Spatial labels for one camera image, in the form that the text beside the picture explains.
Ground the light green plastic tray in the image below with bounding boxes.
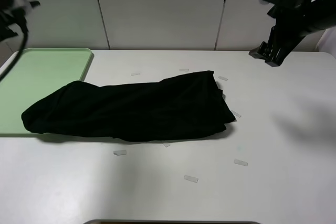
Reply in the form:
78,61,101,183
1,48,93,136

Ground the black short sleeve shirt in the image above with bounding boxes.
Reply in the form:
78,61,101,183
21,71,235,142

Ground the clear tape marker lower left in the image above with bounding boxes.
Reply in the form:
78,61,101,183
113,150,127,156

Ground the clear tape marker lower right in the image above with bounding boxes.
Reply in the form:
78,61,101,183
234,159,248,167

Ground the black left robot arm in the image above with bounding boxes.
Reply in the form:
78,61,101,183
0,10,18,42

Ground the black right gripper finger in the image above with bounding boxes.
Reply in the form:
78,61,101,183
265,48,288,67
249,41,273,60

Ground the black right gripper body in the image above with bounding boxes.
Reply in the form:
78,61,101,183
266,3,315,54

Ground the clear tape marker upper right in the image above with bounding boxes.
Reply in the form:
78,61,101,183
218,76,228,81

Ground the clear tape marker right middle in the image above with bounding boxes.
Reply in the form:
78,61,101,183
231,110,241,118

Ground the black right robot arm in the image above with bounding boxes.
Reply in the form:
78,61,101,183
249,0,335,67

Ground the clear tape marker bottom middle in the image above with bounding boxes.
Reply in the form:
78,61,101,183
184,175,198,183

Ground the black left camera cable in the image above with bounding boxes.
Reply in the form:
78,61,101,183
0,8,30,83

